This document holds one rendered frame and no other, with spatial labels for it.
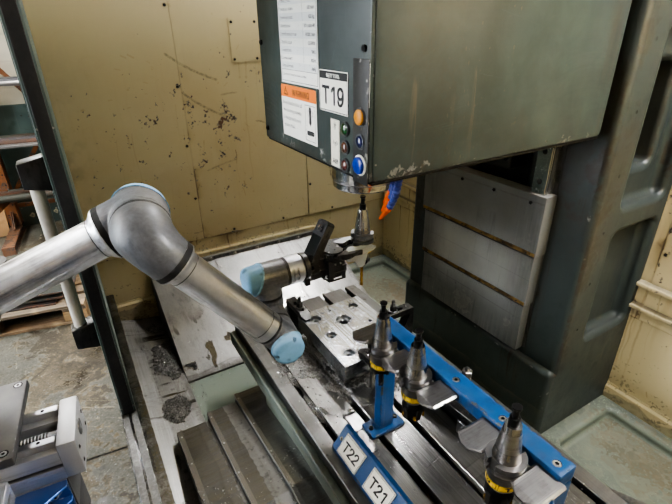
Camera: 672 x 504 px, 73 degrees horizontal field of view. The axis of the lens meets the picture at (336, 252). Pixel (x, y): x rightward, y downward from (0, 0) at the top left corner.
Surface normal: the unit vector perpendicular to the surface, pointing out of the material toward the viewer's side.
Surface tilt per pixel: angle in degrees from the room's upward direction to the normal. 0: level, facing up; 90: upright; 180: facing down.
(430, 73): 90
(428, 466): 0
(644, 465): 0
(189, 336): 24
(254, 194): 90
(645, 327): 90
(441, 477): 0
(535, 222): 90
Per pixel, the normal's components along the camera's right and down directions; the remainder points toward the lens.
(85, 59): 0.51, 0.38
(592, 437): -0.01, -0.89
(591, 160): -0.86, 0.24
